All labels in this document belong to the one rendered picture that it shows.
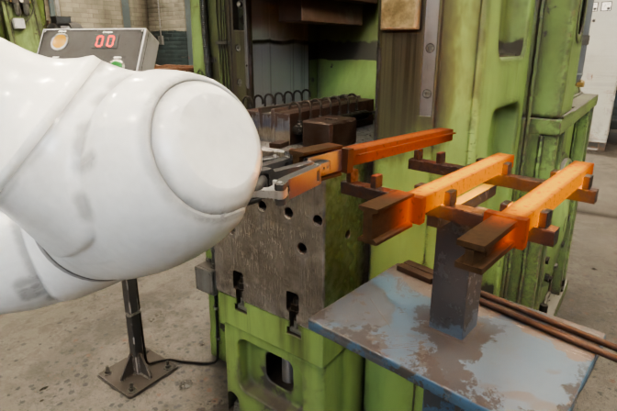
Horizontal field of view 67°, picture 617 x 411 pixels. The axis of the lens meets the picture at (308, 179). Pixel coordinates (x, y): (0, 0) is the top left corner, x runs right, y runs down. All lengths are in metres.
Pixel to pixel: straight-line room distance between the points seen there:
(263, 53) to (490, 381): 1.06
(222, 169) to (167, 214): 0.03
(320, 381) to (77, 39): 1.18
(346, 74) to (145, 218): 1.40
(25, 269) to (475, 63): 0.91
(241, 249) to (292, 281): 0.18
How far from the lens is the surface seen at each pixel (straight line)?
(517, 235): 0.56
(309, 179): 0.55
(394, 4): 1.12
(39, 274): 0.39
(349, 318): 0.85
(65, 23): 6.54
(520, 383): 0.78
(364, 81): 1.57
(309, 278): 1.15
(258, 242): 1.22
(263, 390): 1.54
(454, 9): 1.09
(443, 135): 0.90
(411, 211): 0.60
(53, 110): 0.26
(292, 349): 1.30
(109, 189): 0.24
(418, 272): 1.00
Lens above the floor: 1.15
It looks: 16 degrees down
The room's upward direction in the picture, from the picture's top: straight up
